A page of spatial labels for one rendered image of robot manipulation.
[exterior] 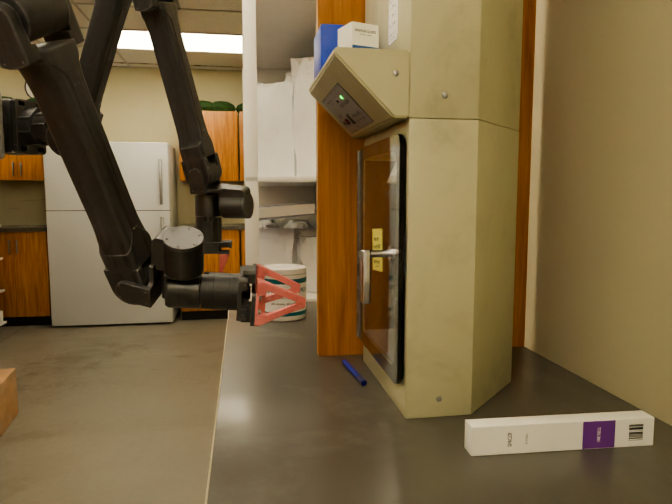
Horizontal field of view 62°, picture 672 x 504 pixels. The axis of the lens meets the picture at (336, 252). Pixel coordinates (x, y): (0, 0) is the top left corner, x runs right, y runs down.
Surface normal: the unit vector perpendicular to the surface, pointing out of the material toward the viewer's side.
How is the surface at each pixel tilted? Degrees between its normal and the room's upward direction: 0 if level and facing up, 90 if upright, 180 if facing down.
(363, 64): 90
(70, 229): 90
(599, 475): 0
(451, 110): 90
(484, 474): 0
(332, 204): 90
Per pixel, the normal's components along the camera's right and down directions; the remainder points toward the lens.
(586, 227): -0.99, 0.02
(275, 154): -0.26, 0.15
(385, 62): 0.16, 0.10
